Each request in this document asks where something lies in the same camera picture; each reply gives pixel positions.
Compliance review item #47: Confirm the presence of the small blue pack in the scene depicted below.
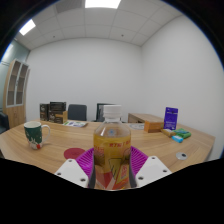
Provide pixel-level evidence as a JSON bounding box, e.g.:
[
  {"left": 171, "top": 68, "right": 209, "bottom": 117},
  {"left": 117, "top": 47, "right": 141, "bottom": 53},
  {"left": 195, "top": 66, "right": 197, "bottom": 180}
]
[{"left": 171, "top": 134, "right": 185, "bottom": 144}]

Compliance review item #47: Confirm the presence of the wooden glass-door shelf cabinet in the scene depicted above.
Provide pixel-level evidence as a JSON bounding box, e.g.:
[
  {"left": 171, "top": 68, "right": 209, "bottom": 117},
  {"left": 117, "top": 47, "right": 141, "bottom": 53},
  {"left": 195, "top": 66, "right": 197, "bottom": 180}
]
[{"left": 2, "top": 58, "right": 31, "bottom": 129}]

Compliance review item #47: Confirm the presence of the small square ceiling light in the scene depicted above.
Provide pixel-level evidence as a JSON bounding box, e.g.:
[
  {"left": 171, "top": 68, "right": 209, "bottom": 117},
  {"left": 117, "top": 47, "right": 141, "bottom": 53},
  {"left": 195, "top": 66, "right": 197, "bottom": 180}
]
[{"left": 18, "top": 18, "right": 37, "bottom": 36}]

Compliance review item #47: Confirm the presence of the small tan box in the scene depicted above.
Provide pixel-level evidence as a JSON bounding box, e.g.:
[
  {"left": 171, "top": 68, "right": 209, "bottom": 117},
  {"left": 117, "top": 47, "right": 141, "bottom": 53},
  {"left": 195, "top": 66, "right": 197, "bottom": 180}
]
[{"left": 160, "top": 128, "right": 177, "bottom": 138}]

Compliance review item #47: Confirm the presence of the green and white mug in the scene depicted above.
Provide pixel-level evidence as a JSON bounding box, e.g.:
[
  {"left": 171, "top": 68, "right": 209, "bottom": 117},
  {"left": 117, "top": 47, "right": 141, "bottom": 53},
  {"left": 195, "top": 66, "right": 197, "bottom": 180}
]
[{"left": 23, "top": 120, "right": 52, "bottom": 150}]

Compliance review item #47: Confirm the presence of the wooden side desk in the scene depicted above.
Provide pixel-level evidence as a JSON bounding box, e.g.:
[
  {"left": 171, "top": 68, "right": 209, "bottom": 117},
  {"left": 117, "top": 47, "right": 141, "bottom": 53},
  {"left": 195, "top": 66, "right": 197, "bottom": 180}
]
[{"left": 127, "top": 112, "right": 165, "bottom": 124}]

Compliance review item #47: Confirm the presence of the tall purple box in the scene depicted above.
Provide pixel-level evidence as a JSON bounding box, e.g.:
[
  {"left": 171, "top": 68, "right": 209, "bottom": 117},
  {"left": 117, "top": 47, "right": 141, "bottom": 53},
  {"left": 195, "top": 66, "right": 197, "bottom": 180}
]
[{"left": 163, "top": 106, "right": 179, "bottom": 131}]

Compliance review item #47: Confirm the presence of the small dark brown box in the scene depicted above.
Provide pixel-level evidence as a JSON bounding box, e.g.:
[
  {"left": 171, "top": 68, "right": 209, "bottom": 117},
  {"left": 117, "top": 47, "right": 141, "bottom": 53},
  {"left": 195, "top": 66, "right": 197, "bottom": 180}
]
[{"left": 39, "top": 103, "right": 51, "bottom": 122}]

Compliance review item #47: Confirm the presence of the round white plate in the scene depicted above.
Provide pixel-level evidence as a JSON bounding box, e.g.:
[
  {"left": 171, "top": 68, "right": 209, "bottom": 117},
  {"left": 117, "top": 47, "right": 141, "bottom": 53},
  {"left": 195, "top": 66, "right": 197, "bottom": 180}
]
[{"left": 129, "top": 122, "right": 146, "bottom": 131}]

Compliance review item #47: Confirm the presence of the flat round red coaster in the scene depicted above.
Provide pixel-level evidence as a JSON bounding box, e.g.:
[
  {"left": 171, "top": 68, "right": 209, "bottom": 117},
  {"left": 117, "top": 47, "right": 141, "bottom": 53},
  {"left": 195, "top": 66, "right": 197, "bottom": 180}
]
[{"left": 63, "top": 147, "right": 87, "bottom": 160}]

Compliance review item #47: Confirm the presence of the dark grey office chair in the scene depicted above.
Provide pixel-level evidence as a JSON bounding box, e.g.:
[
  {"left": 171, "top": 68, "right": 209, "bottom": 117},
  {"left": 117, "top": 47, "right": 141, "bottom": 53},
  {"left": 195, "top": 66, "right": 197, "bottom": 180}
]
[{"left": 67, "top": 104, "right": 88, "bottom": 122}]

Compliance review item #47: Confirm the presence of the large square ceiling light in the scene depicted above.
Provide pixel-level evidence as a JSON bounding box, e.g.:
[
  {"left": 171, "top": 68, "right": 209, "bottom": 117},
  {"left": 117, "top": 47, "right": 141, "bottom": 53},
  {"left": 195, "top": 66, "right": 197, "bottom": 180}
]
[{"left": 84, "top": 0, "right": 122, "bottom": 10}]

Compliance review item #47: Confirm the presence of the orange-brown cardboard box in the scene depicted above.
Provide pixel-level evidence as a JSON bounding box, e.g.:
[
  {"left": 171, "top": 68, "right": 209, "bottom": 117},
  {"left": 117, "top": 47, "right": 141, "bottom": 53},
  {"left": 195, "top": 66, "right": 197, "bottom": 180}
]
[{"left": 143, "top": 120, "right": 165, "bottom": 134}]

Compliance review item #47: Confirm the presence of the yellow drink bottle white cap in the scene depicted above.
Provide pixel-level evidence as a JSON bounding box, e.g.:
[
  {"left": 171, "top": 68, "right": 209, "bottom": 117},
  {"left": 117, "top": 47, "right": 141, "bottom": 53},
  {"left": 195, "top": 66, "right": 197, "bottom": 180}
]
[{"left": 92, "top": 104, "right": 132, "bottom": 191}]

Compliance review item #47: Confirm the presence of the black mesh office chair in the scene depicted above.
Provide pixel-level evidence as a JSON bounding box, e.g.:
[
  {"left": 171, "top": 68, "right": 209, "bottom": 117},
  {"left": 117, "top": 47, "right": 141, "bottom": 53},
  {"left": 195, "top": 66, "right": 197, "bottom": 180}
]
[{"left": 95, "top": 102, "right": 116, "bottom": 123}]

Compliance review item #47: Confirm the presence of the ceiling air vent grille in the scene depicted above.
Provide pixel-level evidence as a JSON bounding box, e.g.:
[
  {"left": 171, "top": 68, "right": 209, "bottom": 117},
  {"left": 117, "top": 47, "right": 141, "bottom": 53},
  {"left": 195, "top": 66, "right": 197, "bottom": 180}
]
[{"left": 54, "top": 0, "right": 84, "bottom": 14}]

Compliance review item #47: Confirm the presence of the white printed leaflet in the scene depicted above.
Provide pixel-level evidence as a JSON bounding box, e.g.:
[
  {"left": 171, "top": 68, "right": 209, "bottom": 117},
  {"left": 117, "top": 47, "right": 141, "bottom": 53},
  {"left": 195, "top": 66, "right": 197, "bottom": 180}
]
[{"left": 62, "top": 120, "right": 89, "bottom": 128}]

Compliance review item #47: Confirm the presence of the green flat box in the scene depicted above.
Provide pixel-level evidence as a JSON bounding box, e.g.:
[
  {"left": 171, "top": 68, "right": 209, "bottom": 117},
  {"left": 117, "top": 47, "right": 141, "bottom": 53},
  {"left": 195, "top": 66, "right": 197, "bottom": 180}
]
[{"left": 173, "top": 128, "right": 192, "bottom": 140}]

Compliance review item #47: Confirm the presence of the small round silver disc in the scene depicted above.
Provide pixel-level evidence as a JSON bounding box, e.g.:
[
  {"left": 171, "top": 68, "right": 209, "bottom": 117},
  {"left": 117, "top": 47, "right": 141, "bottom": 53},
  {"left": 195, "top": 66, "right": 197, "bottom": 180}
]
[{"left": 175, "top": 152, "right": 189, "bottom": 161}]

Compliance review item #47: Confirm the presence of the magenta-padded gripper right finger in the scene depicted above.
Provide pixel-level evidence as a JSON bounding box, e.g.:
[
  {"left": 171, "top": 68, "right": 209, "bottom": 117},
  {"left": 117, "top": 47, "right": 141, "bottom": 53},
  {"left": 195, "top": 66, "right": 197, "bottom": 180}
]
[{"left": 129, "top": 145, "right": 173, "bottom": 188}]

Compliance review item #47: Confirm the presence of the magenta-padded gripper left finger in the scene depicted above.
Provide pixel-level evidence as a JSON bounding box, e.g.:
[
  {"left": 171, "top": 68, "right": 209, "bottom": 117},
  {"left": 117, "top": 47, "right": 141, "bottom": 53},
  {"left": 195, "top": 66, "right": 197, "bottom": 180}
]
[{"left": 54, "top": 147, "right": 96, "bottom": 189}]

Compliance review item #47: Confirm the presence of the large dark brown box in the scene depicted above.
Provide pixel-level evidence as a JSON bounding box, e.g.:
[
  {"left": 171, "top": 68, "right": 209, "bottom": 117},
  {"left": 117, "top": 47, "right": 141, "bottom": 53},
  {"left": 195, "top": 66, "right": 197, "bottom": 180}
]
[{"left": 48, "top": 101, "right": 69, "bottom": 125}]

